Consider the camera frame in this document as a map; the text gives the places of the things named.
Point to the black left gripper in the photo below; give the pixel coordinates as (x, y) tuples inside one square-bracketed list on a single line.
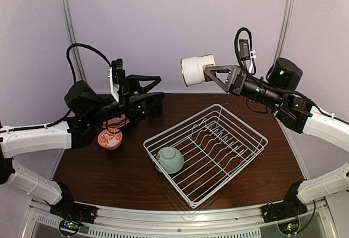
[(129, 102)]

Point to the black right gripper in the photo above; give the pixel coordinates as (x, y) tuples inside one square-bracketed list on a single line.
[(233, 78)]

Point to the dark green mug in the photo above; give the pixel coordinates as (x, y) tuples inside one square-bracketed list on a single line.
[(155, 108)]

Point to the white brown cup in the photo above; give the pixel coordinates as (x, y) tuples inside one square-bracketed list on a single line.
[(192, 69)]

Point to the pink white floral bowl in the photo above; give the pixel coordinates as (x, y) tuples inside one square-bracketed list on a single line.
[(110, 139)]

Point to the pale green bowl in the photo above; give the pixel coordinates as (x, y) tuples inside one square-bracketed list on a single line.
[(170, 159)]

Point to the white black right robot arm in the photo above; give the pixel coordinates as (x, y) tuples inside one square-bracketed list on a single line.
[(295, 111)]

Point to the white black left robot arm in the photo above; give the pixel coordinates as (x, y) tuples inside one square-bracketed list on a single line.
[(90, 111)]

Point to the left circuit board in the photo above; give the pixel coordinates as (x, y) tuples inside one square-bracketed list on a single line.
[(69, 228)]

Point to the circuit board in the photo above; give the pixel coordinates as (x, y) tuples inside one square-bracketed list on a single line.
[(69, 228), (289, 227)]

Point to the right circuit board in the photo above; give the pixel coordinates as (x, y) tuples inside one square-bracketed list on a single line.
[(289, 227)]

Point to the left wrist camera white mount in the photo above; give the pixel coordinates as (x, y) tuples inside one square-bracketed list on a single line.
[(116, 77)]

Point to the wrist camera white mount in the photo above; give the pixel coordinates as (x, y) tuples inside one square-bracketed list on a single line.
[(246, 53), (116, 77)]

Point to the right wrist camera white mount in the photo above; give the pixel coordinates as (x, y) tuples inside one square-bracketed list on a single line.
[(246, 53)]

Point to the white wire dish rack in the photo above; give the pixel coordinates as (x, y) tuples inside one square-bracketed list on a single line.
[(216, 145)]

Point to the left aluminium frame post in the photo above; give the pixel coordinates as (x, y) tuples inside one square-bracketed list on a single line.
[(80, 72)]

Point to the aluminium frame post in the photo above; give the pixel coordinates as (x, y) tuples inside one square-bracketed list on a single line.
[(80, 72), (286, 20)]

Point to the right aluminium frame post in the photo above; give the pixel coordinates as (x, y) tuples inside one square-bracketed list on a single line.
[(286, 20)]

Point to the front aluminium rail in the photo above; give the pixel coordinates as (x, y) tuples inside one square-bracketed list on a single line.
[(236, 222)]

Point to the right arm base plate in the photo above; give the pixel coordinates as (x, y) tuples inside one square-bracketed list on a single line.
[(282, 210)]

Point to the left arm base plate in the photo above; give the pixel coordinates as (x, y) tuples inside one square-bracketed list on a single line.
[(73, 211)]

